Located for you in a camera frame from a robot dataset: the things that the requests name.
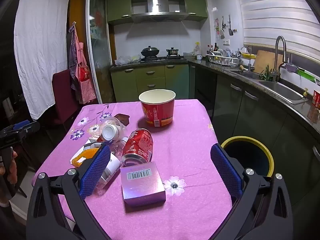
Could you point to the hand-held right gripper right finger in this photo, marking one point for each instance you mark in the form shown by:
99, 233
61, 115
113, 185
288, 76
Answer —
226, 172

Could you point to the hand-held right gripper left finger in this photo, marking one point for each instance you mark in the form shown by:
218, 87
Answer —
96, 171

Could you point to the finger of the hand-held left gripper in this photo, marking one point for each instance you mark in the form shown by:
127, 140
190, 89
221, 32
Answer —
23, 125

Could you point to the white paper cup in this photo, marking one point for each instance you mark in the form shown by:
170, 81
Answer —
112, 163

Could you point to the orange snack wrapper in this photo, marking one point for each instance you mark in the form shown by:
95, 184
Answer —
86, 155

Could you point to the clear plastic bottle white cap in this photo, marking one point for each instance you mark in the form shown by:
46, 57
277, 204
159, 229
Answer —
109, 132

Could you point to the yellow rimmed bin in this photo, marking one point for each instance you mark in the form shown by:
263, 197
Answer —
269, 155

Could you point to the purple box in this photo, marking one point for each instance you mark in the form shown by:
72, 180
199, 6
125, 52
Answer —
142, 185

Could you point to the red soda can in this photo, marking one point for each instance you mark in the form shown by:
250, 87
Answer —
138, 143

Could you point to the brown plastic tray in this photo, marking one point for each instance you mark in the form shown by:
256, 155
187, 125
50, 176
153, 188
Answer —
123, 119

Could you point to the red paper bowl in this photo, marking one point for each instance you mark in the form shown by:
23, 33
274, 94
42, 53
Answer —
157, 110

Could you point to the person's left hand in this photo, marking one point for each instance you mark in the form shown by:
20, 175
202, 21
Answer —
12, 177

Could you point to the pink floral tablecloth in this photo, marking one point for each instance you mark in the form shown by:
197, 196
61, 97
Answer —
180, 155

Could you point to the maroon chair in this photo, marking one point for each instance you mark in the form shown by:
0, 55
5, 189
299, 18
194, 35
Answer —
65, 97

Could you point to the dark base cabinets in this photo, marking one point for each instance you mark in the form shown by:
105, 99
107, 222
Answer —
250, 115

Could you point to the pink checked apron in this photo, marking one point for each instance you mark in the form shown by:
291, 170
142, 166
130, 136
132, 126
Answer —
85, 80

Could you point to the white hanging sheet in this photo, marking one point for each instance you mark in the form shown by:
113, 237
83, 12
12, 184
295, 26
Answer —
40, 50

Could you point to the purple apron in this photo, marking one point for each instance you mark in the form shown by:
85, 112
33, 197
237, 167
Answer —
73, 55

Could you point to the steel sink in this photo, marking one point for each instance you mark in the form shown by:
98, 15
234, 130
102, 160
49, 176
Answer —
282, 90

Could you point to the green base cabinet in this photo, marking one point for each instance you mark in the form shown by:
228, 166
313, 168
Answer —
150, 80

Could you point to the glass sliding door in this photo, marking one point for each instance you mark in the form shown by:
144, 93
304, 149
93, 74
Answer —
98, 42

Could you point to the white dish rack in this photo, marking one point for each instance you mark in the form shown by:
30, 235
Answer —
222, 59

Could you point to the clear plastic bags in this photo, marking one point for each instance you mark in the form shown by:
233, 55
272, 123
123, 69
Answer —
126, 60

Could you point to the wooden cutting board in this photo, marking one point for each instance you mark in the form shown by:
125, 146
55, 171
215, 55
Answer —
263, 61

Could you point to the white mug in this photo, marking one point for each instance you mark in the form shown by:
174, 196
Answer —
199, 57

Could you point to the clear oil bottle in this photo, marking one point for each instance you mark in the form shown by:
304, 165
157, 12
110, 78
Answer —
197, 48

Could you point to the steel faucet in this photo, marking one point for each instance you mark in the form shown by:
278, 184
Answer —
277, 55

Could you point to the gas stove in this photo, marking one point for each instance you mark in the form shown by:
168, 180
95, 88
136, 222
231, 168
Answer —
162, 59

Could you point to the black wok with lid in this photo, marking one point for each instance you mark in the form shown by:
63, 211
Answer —
150, 51

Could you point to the small steel pot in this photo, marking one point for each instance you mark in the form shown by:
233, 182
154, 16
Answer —
172, 51

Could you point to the hanging black turner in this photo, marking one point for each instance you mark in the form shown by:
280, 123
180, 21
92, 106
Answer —
230, 31

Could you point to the hanging spatula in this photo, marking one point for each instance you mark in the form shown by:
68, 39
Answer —
222, 30

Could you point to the white window blind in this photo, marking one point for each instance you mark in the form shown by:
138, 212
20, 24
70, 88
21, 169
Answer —
275, 12

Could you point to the steel range hood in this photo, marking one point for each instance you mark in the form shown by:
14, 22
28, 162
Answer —
157, 5

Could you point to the green wall cabinets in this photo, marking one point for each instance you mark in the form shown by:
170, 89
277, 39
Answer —
118, 5

